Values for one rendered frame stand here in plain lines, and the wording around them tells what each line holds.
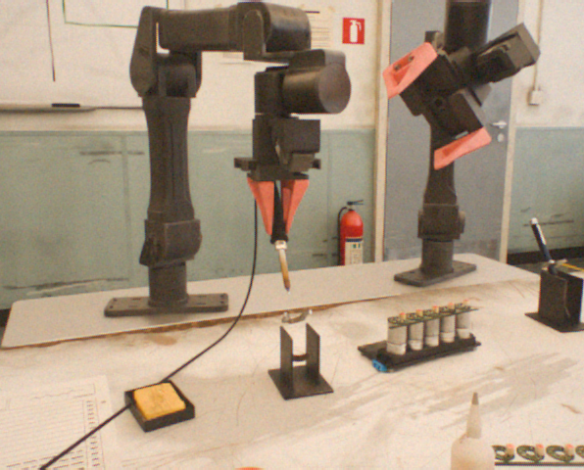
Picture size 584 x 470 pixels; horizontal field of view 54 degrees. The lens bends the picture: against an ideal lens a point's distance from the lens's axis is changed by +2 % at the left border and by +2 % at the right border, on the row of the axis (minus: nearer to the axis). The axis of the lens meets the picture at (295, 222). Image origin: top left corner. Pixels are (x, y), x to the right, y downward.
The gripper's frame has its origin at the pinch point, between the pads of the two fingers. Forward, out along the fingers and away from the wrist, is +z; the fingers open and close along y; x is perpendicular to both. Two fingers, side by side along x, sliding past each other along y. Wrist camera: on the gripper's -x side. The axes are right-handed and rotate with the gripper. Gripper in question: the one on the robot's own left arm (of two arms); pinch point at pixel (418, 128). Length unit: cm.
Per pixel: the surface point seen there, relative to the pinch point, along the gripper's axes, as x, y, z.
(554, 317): 7.5, 39.9, -15.3
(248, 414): 20.7, 12.8, 27.7
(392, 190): 172, 83, -239
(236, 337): 36.5, 12.1, 12.2
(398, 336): 13.7, 20.5, 8.7
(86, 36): 205, -88, -145
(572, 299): 4.9, 39.6, -18.4
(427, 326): 12.5, 23.1, 4.3
